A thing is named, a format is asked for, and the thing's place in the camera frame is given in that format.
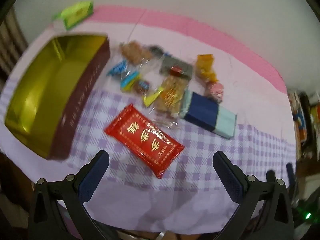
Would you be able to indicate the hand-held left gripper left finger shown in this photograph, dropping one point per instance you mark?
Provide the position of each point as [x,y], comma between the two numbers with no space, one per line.
[96,170]

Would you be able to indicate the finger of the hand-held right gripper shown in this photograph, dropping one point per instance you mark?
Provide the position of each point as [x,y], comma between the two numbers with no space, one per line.
[271,176]
[291,177]

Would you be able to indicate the gold tin box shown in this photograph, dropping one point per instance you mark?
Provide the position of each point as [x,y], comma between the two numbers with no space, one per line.
[45,80]

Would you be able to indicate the navy and light-blue packet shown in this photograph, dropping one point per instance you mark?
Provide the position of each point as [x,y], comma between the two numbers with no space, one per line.
[202,112]

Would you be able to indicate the beige patterned curtain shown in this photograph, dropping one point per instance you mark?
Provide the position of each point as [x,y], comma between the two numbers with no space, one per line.
[10,37]

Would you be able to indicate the yellow-green candy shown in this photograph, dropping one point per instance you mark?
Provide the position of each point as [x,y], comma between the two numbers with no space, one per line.
[152,96]

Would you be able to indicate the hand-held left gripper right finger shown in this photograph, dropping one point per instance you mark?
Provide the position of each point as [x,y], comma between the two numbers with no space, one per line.
[227,175]

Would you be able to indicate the clear packet of orange crackers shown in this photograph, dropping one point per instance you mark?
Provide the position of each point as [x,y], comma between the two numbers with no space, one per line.
[171,93]

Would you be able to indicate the colourful shelf clutter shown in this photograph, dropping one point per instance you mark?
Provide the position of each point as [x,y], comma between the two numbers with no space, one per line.
[303,122]

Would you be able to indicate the clear packet of brown cookies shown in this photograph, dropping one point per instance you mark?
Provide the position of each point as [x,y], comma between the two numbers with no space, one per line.
[133,50]

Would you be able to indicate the red snack packet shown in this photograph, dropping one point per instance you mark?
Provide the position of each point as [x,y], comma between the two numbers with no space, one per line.
[145,137]

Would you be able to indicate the brown candy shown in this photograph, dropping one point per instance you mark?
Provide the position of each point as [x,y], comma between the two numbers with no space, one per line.
[141,85]

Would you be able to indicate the pink checked tablecloth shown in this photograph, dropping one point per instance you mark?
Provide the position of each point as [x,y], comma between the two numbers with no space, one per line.
[225,160]

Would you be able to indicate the grey packet with red label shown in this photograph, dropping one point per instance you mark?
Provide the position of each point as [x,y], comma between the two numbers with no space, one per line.
[172,63]

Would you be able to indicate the pink round snack packet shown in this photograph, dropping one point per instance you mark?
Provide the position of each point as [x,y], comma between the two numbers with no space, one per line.
[215,90]

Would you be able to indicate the dark candy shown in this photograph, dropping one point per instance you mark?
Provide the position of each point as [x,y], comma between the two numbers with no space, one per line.
[158,50]

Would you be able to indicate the yellow snack packet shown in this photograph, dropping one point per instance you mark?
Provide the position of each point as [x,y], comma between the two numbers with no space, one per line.
[205,63]

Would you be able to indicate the blue and yellow candy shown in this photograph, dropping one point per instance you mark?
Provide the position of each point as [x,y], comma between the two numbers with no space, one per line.
[128,80]

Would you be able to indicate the green tissue box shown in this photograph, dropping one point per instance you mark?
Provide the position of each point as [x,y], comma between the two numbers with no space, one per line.
[75,13]

